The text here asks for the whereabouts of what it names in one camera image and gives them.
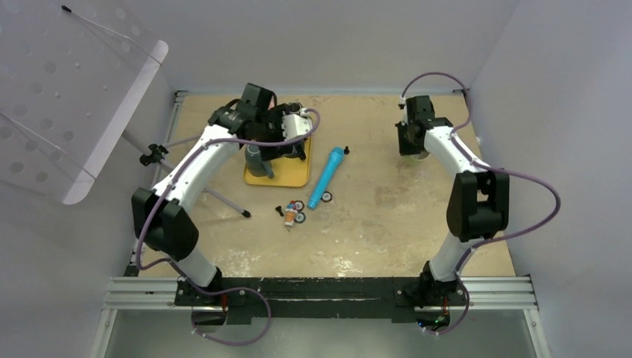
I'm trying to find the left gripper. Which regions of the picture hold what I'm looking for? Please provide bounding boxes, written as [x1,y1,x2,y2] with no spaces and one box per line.
[256,106,296,162]

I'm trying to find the light green mug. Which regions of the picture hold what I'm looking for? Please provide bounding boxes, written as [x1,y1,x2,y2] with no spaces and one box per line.
[410,151,431,162]

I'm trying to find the grey mug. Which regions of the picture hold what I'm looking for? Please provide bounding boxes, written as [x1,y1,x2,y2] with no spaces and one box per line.
[244,145,274,179]

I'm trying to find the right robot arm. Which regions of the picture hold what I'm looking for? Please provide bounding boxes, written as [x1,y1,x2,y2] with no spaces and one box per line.
[396,95,510,304]

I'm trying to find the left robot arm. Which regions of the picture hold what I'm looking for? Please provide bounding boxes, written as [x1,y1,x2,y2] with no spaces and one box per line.
[131,84,320,305]

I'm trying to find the black mug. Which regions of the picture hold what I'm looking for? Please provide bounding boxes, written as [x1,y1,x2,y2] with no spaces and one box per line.
[286,102,303,114]

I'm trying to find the yellow tray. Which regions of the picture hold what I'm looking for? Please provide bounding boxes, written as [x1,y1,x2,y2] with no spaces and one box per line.
[242,139,312,188]

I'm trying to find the blue toy microphone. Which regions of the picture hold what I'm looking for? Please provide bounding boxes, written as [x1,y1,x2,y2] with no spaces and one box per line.
[307,147,346,210]

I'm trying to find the poker chip 100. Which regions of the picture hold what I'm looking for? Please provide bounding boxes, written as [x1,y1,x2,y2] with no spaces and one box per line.
[290,201,305,212]

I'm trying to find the ice cream cone toy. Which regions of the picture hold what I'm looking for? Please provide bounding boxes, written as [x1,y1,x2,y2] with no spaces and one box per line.
[284,202,299,227]

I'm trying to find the poker chip by microphone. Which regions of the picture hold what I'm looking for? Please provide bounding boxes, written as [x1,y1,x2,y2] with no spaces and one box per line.
[320,191,332,203]

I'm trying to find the poker chip 50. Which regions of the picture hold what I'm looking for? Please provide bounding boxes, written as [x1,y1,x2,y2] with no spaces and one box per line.
[294,213,306,224]

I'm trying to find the tripod stand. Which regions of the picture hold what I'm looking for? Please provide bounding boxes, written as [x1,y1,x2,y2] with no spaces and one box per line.
[121,130,251,218]

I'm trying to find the white perforated panel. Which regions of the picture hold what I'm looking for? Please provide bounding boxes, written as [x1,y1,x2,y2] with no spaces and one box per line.
[1,1,168,204]

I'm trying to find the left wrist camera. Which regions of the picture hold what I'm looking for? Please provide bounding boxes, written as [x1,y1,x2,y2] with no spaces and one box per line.
[281,111,314,142]

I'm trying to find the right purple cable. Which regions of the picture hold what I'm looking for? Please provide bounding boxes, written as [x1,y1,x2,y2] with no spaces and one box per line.
[399,72,563,337]

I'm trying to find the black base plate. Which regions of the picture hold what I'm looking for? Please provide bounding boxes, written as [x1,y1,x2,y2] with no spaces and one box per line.
[174,277,466,327]

